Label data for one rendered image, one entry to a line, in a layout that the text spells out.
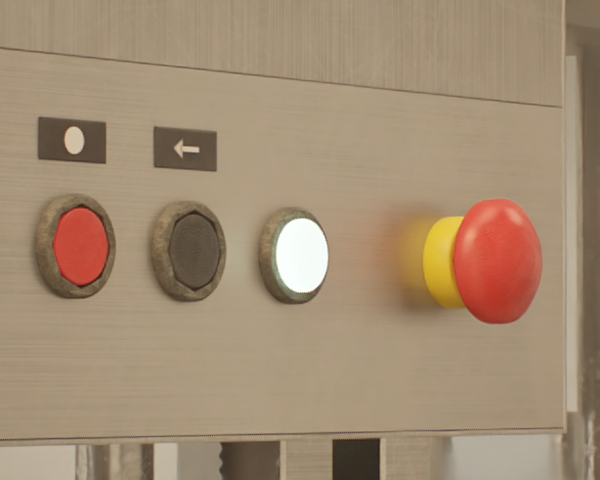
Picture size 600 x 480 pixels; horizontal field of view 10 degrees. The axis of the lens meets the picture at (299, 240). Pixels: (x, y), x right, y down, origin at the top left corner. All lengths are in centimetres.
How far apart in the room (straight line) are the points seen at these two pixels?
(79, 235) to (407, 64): 17
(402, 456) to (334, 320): 28
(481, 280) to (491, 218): 2
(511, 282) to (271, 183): 9
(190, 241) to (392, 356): 11
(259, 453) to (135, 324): 18
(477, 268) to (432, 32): 8
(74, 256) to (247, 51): 10
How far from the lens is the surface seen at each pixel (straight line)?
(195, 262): 98
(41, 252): 93
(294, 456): 125
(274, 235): 100
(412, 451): 131
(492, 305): 106
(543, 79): 113
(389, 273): 105
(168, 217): 97
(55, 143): 94
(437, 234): 107
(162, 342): 97
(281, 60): 102
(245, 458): 113
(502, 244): 106
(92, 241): 95
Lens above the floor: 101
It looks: 2 degrees up
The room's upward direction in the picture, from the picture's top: straight up
